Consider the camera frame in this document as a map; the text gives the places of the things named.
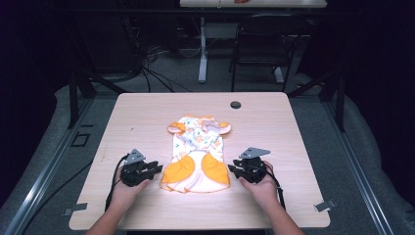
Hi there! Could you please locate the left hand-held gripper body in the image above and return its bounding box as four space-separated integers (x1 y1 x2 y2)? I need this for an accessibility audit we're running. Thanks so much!
119 148 155 188

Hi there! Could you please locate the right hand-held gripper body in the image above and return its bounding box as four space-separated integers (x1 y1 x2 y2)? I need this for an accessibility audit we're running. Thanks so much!
239 146 272 184

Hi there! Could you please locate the orange and white baby garment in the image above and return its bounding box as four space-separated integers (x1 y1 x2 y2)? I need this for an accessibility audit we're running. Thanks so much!
159 114 233 195

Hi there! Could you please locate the person's right hand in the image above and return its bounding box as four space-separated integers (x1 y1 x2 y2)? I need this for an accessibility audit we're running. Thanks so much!
239 161 279 211

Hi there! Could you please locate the person's left hand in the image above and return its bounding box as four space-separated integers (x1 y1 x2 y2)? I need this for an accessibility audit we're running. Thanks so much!
110 165 152 213

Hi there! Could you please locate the grey tape strip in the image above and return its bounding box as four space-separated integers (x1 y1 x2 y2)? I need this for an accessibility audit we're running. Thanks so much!
313 198 338 213
63 202 89 217

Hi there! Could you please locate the black metal stand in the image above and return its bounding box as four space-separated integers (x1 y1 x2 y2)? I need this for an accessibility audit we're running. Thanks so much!
286 62 347 133
66 19 129 130

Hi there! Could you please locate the white table leg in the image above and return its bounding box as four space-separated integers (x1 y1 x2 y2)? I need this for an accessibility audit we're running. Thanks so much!
198 16 209 84

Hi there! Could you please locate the black folding chair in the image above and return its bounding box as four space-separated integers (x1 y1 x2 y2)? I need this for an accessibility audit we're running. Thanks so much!
227 13 309 93

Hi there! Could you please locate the white background table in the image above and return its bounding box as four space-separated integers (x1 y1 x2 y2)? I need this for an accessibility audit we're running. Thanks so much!
178 0 328 9

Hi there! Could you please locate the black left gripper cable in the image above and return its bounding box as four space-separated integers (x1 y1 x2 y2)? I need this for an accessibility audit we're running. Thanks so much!
104 153 131 212

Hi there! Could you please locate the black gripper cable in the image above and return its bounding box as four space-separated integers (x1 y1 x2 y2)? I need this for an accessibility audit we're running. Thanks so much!
264 162 287 211
104 153 131 212

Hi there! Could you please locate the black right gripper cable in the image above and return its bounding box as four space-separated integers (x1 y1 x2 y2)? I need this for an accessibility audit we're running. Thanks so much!
264 162 287 211

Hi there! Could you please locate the aluminium floor rail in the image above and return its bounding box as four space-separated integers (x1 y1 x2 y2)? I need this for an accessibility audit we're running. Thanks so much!
324 97 395 235
3 97 96 235

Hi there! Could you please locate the bundle of black floor cables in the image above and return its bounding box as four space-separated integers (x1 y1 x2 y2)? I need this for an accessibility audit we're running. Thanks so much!
123 16 194 94

